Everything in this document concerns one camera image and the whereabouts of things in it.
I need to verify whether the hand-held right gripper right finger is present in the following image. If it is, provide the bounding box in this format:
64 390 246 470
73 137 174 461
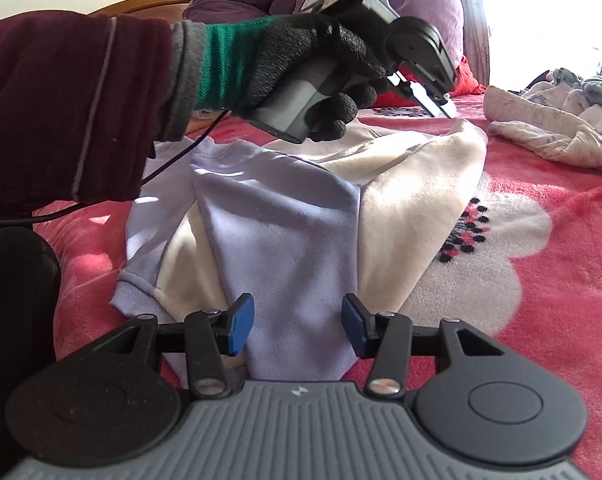
341 293 504 398

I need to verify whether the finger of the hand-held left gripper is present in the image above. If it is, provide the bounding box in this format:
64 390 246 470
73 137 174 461
388 67 458 121

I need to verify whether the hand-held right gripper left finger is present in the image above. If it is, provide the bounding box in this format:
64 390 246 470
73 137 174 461
88 294 256 398

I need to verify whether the cream and lavender sweatshirt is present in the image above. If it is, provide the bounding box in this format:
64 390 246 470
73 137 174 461
110 120 489 391

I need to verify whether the person's left hand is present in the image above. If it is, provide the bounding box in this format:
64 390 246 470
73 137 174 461
198 12 389 143

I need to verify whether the red jacket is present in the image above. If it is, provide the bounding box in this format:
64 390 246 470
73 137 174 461
381 55 484 108

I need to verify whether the pink curtain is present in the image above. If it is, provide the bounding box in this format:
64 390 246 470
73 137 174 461
454 0 492 86

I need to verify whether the white quilted garment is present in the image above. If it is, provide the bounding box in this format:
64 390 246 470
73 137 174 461
484 85 602 181

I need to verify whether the grey fuzzy garment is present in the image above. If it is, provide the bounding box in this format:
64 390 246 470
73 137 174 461
526 65 602 111

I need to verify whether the pink floral blanket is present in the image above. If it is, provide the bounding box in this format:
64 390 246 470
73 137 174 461
31 92 602 480

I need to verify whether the wooden headboard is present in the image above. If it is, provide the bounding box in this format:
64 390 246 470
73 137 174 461
86 0 197 18

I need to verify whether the person's dark clothing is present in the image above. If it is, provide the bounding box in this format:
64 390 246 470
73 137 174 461
0 225 62 466

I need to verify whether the black cable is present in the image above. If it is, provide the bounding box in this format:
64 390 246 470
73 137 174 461
0 110 232 224

